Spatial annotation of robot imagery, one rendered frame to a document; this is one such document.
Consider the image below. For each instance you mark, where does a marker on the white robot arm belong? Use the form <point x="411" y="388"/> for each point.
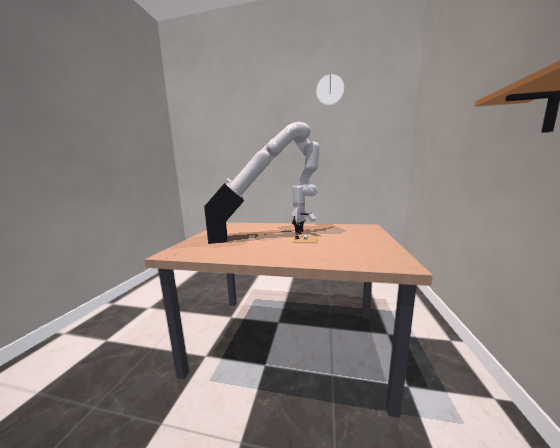
<point x="263" y="158"/>

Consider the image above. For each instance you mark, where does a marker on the tan flat mat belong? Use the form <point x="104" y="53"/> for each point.
<point x="310" y="239"/>

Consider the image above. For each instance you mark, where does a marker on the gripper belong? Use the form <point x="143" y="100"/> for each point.
<point x="298" y="218"/>

